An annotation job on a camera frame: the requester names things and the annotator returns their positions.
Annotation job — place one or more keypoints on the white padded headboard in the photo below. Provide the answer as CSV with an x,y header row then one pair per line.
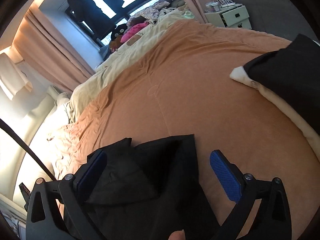
x,y
37,115

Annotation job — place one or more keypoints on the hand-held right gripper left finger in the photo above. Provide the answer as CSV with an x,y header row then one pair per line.
x,y
92,172

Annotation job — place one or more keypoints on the dark framed window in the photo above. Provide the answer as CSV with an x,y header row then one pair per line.
x,y
140,2

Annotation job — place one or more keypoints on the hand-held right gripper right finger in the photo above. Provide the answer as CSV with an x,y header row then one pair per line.
x,y
223,177

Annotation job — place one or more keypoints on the cream duvet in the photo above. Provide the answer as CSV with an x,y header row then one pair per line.
x,y
112,75

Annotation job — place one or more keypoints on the pink curtain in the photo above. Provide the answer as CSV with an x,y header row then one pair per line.
x,y
192,0
55,47

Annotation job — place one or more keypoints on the black plush toy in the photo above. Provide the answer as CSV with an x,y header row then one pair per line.
x,y
118,31

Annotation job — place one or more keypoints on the white nightstand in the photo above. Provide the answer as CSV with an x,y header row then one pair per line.
x,y
235,17

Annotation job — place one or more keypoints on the brown blanket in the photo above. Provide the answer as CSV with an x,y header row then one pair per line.
x,y
187,92

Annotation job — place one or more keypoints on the white power strip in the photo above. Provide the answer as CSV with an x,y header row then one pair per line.
x,y
231,5

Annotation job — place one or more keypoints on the pale pink bed sheet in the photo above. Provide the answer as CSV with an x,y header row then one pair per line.
x,y
57,150

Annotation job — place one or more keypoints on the hanging black coat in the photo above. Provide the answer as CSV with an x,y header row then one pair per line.
x,y
92,17

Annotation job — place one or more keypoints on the pile of colourful clothes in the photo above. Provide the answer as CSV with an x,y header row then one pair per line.
x,y
150,12

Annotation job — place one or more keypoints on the black jacket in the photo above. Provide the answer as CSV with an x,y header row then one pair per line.
x,y
160,180

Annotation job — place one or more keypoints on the person's right hand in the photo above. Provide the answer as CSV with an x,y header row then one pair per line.
x,y
177,235

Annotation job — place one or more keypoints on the black folded garment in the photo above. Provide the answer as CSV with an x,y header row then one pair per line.
x,y
295,80

